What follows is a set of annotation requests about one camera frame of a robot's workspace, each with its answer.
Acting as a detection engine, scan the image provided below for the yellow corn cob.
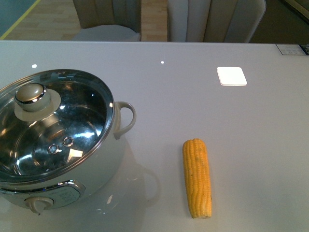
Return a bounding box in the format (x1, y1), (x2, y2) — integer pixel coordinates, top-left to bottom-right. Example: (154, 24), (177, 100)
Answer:
(183, 138), (212, 218)

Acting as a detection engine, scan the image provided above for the white electric cooking pot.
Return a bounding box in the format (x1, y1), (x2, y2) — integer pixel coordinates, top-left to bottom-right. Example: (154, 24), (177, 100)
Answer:
(0, 83), (137, 214)

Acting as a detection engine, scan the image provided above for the label sticker on table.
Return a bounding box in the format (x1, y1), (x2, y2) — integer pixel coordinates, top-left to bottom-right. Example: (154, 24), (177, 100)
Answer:
(276, 44), (309, 55)

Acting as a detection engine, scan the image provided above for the beige chair left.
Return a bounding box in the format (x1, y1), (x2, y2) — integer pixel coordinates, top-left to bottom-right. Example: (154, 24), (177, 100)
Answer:
(73, 0), (141, 42)

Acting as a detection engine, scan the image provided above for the glass pot lid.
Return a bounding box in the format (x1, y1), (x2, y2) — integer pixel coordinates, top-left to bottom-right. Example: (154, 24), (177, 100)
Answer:
(0, 69), (115, 184)

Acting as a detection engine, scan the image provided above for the beige chair right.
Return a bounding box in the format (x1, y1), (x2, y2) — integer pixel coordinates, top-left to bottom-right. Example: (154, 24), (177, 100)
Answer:
(167, 0), (267, 43)

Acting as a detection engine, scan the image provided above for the beige chair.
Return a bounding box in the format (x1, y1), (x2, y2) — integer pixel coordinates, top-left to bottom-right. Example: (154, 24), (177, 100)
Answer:
(167, 0), (267, 43)
(73, 0), (141, 42)

